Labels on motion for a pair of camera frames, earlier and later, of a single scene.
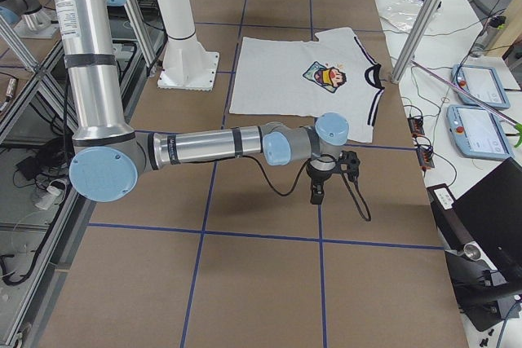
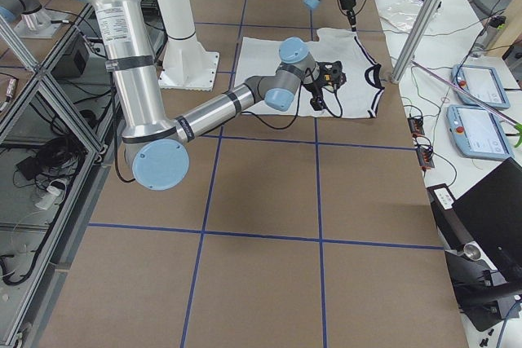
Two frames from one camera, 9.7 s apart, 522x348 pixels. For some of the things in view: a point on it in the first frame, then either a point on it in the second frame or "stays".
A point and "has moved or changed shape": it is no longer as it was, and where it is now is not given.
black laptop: (488, 215) stays
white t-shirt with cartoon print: (332, 73) has moved or changed shape
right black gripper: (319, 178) → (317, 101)
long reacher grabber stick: (517, 126) stays
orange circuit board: (416, 126) stays
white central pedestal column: (188, 65) stays
